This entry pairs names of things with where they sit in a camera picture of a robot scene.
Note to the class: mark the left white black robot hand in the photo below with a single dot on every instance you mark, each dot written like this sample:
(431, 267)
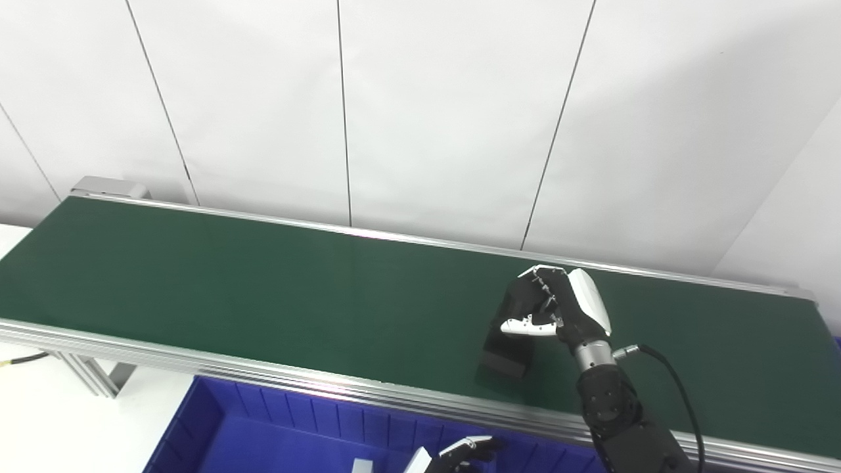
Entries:
(460, 456)

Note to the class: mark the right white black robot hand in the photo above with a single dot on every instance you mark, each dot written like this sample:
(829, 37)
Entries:
(581, 309)

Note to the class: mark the black cylinder block part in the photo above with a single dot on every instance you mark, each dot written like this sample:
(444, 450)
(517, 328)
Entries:
(506, 355)

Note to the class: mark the aluminium conveyor support leg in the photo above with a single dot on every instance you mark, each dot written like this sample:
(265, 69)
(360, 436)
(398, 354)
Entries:
(98, 374)

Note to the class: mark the grey conveyor end housing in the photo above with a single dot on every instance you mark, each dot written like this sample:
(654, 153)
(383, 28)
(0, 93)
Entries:
(108, 187)

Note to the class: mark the white rectangular block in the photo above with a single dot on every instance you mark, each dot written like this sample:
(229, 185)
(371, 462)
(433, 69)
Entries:
(361, 466)

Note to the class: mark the green conveyor belt aluminium frame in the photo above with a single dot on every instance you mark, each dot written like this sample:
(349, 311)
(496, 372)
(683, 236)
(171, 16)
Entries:
(263, 289)

